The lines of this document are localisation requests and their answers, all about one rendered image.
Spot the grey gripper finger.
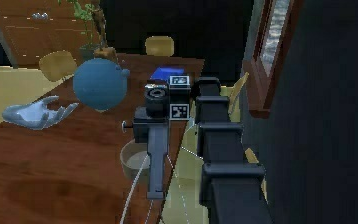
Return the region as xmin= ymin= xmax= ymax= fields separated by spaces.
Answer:
xmin=119 ymin=153 xmax=152 ymax=224
xmin=165 ymin=153 xmax=192 ymax=224

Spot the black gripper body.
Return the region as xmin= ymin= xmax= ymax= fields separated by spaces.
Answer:
xmin=121 ymin=80 xmax=171 ymax=201

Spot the beige bowl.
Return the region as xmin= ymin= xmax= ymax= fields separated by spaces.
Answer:
xmin=119 ymin=139 xmax=152 ymax=183

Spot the brown wooden dining table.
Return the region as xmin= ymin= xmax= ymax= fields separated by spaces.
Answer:
xmin=0 ymin=53 xmax=206 ymax=224

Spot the blue flat box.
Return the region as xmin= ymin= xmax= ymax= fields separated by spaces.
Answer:
xmin=150 ymin=66 xmax=187 ymax=83

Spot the blue round teapot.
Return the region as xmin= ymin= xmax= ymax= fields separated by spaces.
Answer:
xmin=72 ymin=57 xmax=131 ymax=112

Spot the tan chair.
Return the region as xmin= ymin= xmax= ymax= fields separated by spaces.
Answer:
xmin=144 ymin=35 xmax=176 ymax=57
xmin=220 ymin=71 xmax=251 ymax=123
xmin=38 ymin=50 xmax=79 ymax=83
xmin=244 ymin=147 xmax=269 ymax=202

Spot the brown stem plant tan pot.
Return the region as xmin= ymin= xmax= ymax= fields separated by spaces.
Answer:
xmin=90 ymin=0 xmax=119 ymax=64

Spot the green house plant grey pot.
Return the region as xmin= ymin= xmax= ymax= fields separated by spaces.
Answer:
xmin=57 ymin=0 xmax=103 ymax=63

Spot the pale blue hand sculpture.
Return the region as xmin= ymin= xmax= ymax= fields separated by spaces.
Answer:
xmin=1 ymin=95 xmax=80 ymax=131

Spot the brown wooden sideboard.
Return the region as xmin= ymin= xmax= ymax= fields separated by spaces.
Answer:
xmin=0 ymin=0 xmax=102 ymax=70

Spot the brown framed window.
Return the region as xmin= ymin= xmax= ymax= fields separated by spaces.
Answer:
xmin=242 ymin=0 xmax=305 ymax=120

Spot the small grey object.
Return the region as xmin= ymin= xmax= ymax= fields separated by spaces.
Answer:
xmin=31 ymin=11 xmax=50 ymax=21

